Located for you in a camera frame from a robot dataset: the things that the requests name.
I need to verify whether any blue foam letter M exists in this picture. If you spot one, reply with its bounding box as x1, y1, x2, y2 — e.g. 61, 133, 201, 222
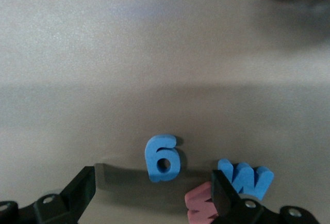
217, 158, 275, 201

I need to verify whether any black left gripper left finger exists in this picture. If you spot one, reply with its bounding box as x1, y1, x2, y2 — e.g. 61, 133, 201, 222
19, 162, 107, 224

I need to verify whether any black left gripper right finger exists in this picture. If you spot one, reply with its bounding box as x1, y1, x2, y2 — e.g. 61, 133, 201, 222
210, 169, 322, 224

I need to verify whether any pink foam letter m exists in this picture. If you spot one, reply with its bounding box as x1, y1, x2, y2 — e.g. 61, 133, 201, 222
184, 184, 220, 224

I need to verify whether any blue foam letter g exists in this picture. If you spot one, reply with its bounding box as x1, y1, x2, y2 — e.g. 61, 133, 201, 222
144, 134, 182, 183

